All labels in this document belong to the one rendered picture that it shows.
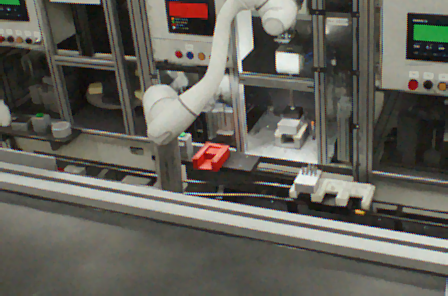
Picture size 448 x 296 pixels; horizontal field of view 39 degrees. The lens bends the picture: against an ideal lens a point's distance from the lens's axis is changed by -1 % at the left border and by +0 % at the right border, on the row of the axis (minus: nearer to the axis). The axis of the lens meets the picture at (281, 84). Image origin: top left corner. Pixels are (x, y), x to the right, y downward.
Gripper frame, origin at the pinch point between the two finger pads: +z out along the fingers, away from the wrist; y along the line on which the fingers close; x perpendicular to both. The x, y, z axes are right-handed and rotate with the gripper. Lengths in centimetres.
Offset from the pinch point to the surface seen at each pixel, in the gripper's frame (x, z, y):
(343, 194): 10, -21, 93
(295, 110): -22, 18, 75
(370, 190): 21, -15, 95
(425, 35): 47, 0, 25
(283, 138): -29, 12, 88
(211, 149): -58, -9, 82
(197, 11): -54, 2, 13
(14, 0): -157, 4, 5
